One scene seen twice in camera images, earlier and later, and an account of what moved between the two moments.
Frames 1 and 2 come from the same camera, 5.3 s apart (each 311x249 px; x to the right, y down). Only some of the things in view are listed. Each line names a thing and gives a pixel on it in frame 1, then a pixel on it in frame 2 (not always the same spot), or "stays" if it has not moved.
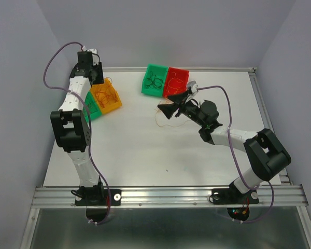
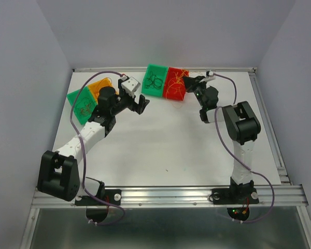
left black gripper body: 98,70 -> 124,101
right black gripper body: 191,110 -> 197,87
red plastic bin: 175,81 stays
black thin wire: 155,82 stays
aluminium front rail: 167,195 stays
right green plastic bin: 154,80 stays
